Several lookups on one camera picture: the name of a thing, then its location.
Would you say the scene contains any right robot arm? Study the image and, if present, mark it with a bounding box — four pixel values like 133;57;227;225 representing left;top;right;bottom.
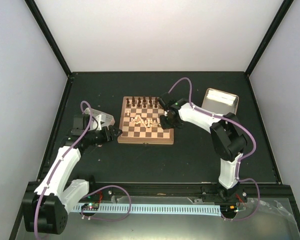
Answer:
158;96;248;202

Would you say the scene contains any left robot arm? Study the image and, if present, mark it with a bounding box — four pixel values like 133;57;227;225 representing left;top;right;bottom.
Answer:
22;111;122;236

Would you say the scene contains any pile of white chess pieces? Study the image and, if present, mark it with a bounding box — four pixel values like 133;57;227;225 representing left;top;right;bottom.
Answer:
130;114;161;128

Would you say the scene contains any wooden chess board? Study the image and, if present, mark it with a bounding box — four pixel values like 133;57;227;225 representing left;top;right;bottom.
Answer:
117;105;174;145

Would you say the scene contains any row of dark chess pieces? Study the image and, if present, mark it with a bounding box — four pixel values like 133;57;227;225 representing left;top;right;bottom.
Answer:
122;96;162;109

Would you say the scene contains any small circuit board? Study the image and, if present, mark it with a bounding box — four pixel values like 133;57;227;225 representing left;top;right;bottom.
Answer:
81;202;100;211

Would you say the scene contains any gold metal tin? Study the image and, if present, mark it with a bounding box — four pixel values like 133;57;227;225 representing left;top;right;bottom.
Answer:
201;88;239;116

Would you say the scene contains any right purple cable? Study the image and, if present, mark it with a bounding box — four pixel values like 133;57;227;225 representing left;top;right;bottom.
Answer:
169;77;261;222

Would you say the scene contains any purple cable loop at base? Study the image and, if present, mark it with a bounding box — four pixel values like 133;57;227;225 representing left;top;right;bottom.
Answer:
79;184;133;223

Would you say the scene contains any white slotted cable duct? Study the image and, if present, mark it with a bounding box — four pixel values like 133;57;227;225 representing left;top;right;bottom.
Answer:
72;203;221;217

